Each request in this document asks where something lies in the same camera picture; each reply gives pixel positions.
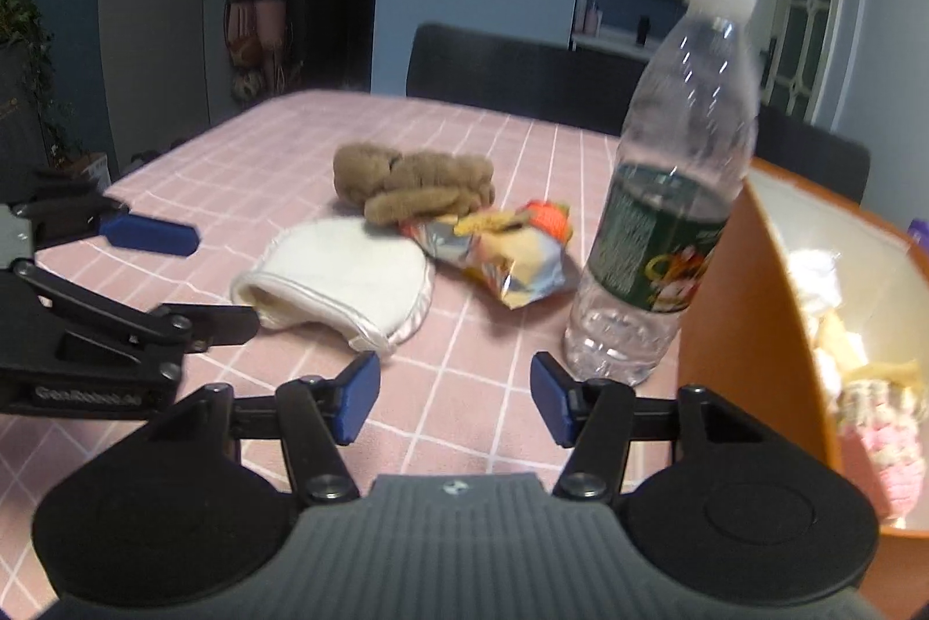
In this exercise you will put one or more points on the brown plush toy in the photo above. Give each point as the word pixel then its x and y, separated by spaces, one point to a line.
pixel 390 187

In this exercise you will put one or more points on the green potted plant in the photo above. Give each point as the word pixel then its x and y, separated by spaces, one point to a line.
pixel 24 33

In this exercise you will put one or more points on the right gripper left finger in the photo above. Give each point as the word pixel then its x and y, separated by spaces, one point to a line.
pixel 315 417

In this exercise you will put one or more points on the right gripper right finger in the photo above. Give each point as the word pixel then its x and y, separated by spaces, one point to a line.
pixel 593 420

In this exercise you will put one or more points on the black chair right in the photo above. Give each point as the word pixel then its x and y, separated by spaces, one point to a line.
pixel 838 164

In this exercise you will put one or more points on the clear plastic water bottle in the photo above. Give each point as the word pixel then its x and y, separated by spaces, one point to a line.
pixel 684 151

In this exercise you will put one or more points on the orange cardboard box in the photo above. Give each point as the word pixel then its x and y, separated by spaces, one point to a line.
pixel 744 338

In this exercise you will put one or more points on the black chair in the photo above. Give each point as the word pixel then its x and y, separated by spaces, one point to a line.
pixel 572 87
pixel 838 164

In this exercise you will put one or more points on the white cream cloth mitt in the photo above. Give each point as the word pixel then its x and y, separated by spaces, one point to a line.
pixel 373 286

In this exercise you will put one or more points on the white crinkled plastic bag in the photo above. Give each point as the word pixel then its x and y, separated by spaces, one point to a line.
pixel 814 278

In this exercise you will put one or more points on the black chair left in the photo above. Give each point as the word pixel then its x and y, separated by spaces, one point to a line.
pixel 572 87

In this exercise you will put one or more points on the purple tissue pack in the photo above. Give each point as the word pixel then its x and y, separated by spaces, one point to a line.
pixel 919 231

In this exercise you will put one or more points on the pink white crochet pouch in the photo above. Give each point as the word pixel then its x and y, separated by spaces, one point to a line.
pixel 879 429

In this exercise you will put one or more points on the gold foil snack bag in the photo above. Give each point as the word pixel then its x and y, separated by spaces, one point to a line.
pixel 520 256

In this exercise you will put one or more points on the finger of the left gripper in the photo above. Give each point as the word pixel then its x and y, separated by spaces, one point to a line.
pixel 193 327
pixel 49 215

